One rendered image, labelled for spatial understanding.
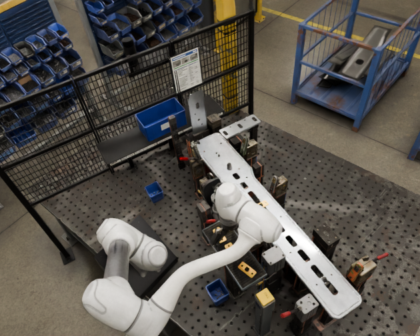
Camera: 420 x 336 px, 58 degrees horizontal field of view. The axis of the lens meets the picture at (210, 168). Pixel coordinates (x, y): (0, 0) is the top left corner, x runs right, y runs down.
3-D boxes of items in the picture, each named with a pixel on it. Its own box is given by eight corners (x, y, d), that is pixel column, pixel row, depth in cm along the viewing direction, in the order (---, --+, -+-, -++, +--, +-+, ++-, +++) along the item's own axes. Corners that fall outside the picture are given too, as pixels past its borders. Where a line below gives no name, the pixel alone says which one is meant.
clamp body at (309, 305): (313, 331, 199) (323, 305, 172) (297, 342, 196) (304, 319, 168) (301, 315, 205) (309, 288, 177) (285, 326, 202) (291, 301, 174)
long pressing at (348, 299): (369, 298, 179) (370, 297, 178) (333, 324, 173) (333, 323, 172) (218, 131, 260) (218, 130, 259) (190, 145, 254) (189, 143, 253)
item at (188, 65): (203, 83, 271) (199, 45, 247) (175, 95, 264) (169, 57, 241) (202, 82, 272) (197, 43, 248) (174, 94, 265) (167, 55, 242)
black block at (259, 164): (267, 192, 259) (269, 164, 237) (254, 199, 257) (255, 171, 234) (260, 184, 264) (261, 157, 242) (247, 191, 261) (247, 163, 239)
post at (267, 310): (272, 331, 200) (277, 301, 167) (260, 339, 198) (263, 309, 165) (263, 319, 205) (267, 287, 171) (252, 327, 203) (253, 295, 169)
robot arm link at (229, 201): (211, 213, 155) (236, 229, 149) (207, 190, 144) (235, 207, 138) (227, 196, 160) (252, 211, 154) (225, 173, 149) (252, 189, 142)
